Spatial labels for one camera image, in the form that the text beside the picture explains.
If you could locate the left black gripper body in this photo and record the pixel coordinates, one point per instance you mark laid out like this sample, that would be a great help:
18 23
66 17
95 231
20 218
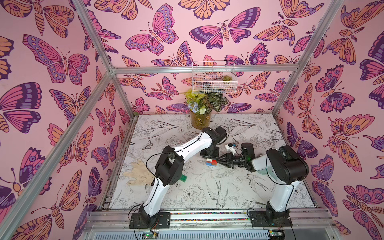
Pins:
213 154

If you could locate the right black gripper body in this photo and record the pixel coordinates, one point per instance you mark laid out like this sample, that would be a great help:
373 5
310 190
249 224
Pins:
237 159

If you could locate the red lego brick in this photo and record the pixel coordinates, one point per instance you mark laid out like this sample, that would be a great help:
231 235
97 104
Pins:
212 162

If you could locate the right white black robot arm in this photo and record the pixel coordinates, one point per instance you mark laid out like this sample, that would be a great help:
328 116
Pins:
284 167

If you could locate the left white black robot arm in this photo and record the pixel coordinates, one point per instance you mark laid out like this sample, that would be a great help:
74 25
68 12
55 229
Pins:
169 167

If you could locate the green lego brick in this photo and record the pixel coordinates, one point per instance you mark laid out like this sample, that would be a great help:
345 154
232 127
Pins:
183 178

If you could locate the glass vase with plants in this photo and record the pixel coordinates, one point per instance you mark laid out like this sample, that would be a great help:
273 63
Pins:
201 106

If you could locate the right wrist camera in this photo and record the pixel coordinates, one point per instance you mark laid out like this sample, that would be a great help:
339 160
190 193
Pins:
231 148

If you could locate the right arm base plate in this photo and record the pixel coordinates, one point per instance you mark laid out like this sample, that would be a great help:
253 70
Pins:
270 219

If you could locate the white wire basket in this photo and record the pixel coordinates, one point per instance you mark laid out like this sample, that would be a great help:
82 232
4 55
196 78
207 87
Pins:
214 79

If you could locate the aluminium mounting rail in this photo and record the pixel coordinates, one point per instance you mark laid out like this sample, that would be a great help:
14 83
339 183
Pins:
237 224

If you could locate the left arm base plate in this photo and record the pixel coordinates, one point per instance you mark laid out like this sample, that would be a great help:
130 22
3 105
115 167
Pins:
150 220

